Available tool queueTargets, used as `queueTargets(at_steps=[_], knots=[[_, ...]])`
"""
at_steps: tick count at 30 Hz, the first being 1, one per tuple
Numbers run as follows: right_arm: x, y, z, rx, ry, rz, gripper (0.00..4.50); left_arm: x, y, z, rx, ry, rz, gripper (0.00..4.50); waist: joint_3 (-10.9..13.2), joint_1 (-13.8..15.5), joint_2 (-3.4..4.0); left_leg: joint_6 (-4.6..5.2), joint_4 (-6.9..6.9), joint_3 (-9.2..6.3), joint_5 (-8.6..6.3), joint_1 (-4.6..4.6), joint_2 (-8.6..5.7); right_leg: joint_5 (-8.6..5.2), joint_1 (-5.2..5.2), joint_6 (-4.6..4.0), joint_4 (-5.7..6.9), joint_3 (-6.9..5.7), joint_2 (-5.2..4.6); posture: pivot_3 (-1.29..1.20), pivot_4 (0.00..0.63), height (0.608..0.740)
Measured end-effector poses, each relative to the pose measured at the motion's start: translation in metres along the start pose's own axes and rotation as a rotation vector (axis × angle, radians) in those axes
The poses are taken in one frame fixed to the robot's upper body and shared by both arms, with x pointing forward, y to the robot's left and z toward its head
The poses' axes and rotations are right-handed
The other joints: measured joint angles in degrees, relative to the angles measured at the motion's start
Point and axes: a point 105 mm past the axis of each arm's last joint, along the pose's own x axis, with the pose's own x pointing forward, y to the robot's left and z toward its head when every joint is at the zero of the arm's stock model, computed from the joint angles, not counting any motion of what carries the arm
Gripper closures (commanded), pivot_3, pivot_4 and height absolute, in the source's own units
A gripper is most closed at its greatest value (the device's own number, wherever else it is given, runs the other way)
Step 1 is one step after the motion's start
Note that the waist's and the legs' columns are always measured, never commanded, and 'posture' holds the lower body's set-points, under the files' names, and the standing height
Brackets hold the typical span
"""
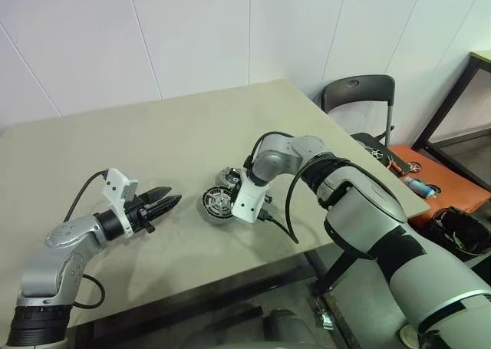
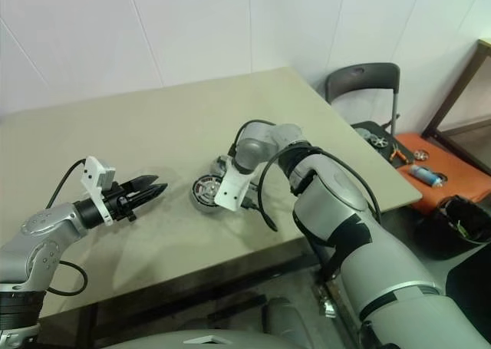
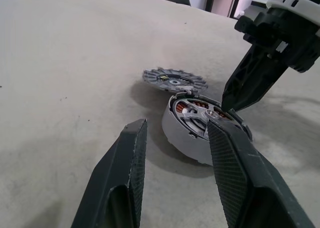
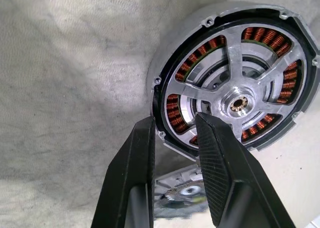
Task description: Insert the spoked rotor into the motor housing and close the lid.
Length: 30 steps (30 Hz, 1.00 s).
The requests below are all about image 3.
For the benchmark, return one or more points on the grey finned motor end cap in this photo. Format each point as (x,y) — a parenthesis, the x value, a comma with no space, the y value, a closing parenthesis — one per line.
(155,75)

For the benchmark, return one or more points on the black rotor with silver spokes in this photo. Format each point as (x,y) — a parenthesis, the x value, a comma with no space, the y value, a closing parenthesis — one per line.
(193,112)

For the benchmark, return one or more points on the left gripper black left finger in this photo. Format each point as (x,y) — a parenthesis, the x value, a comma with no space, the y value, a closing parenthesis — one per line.
(112,188)

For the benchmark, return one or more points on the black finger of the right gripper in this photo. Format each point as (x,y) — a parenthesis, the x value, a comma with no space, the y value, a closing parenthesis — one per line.
(255,80)

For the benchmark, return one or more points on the grey stator with copper windings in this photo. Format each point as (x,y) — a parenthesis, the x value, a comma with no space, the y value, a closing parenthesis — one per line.
(180,137)

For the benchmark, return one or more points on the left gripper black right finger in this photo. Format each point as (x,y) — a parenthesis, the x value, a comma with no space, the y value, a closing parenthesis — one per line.
(250,188)

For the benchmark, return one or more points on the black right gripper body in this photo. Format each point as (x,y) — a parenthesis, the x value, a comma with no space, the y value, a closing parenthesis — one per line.
(287,42)

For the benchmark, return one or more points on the black framed cabinet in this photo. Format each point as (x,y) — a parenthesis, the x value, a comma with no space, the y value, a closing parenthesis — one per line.
(210,0)

